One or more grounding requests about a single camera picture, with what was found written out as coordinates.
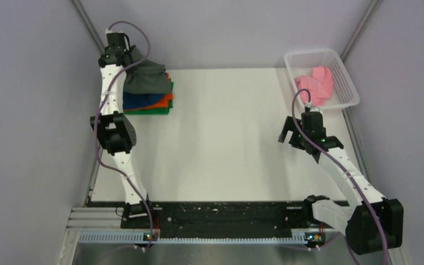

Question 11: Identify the dark grey t-shirt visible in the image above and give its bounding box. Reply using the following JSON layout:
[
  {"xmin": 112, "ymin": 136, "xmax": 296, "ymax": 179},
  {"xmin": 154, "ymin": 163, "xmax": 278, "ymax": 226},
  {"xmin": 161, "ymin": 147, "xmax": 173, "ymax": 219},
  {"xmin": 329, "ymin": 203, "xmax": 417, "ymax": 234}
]
[{"xmin": 123, "ymin": 59, "xmax": 172, "ymax": 94}]

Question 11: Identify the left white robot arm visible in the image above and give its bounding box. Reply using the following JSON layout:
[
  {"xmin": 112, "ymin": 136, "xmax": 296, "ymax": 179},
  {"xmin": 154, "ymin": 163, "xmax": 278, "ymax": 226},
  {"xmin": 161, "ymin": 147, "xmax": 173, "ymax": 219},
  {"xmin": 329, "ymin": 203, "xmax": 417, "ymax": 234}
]
[{"xmin": 90, "ymin": 30, "xmax": 155, "ymax": 228}]

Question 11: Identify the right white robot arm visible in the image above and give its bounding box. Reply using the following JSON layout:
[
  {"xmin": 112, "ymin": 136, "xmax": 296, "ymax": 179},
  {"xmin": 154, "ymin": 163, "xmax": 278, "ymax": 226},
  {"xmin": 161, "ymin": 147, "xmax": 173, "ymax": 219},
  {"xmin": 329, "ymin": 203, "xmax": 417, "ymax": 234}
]
[{"xmin": 278, "ymin": 110, "xmax": 404, "ymax": 255}]

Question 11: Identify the pink t-shirt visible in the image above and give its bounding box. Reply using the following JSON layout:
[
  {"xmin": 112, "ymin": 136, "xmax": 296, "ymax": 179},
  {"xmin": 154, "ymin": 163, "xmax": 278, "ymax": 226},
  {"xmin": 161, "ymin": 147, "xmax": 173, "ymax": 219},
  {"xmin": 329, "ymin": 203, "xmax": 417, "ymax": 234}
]
[{"xmin": 294, "ymin": 66, "xmax": 334, "ymax": 107}]

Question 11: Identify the folded navy blue t-shirt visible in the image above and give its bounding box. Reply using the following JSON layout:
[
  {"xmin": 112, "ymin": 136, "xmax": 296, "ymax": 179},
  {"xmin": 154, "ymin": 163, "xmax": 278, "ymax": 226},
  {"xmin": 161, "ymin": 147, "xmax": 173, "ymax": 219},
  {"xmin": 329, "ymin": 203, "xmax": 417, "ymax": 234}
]
[{"xmin": 123, "ymin": 92, "xmax": 165, "ymax": 110}]

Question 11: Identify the white plastic basket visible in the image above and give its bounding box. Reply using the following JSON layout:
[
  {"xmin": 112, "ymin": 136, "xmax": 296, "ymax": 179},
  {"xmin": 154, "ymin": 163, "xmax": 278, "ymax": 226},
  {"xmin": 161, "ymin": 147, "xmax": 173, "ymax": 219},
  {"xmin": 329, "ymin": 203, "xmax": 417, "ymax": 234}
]
[{"xmin": 284, "ymin": 49, "xmax": 360, "ymax": 110}]

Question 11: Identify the folded orange t-shirt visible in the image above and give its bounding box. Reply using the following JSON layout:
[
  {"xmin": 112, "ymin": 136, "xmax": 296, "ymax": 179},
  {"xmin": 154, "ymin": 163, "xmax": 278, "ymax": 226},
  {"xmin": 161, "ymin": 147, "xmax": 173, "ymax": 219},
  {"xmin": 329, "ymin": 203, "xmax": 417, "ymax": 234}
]
[{"xmin": 124, "ymin": 93, "xmax": 173, "ymax": 112}]

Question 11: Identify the folded green t-shirt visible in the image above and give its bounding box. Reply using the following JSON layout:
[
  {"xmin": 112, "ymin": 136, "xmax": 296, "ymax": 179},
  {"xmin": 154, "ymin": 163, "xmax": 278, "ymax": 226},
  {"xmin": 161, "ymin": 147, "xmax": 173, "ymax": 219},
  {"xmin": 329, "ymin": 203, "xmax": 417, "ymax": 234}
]
[{"xmin": 124, "ymin": 101, "xmax": 173, "ymax": 115}]

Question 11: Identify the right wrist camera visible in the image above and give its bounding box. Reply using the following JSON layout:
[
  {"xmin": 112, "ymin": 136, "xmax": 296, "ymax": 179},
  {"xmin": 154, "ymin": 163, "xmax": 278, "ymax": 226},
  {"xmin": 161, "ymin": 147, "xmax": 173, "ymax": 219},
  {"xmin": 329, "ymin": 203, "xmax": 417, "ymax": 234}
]
[{"xmin": 305, "ymin": 102, "xmax": 323, "ymax": 114}]

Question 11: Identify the left aluminium frame post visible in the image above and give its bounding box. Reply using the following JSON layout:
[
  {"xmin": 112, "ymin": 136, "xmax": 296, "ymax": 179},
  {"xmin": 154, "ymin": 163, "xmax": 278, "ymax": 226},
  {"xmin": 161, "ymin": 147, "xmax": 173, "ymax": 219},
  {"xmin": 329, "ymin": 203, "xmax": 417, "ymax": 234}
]
[{"xmin": 70, "ymin": 0, "xmax": 104, "ymax": 54}]

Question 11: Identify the aluminium frame post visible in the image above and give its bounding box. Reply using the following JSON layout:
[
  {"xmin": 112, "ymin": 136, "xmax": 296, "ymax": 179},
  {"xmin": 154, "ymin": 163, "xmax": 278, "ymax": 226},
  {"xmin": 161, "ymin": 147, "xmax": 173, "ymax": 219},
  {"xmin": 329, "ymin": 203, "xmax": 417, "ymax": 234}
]
[
  {"xmin": 340, "ymin": 0, "xmax": 383, "ymax": 62},
  {"xmin": 70, "ymin": 0, "xmax": 104, "ymax": 54}
]

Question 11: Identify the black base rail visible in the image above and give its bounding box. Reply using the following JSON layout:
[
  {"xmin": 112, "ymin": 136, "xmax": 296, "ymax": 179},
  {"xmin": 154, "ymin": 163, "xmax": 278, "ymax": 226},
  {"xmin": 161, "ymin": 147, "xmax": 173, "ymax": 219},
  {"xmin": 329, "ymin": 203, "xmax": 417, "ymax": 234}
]
[{"xmin": 118, "ymin": 200, "xmax": 348, "ymax": 240}]

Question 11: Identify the right aluminium frame post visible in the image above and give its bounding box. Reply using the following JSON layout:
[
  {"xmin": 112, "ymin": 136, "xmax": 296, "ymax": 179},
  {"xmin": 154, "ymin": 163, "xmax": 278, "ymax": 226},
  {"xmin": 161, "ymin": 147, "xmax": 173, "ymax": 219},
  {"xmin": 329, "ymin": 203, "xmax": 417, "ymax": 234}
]
[{"xmin": 340, "ymin": 0, "xmax": 383, "ymax": 62}]

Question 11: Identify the white slotted cable duct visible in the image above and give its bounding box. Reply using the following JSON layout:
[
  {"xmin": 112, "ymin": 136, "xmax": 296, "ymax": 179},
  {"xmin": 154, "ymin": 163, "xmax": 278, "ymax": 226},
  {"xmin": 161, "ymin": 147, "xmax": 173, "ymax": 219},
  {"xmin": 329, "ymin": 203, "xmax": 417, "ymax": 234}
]
[{"xmin": 78, "ymin": 230, "xmax": 326, "ymax": 245}]

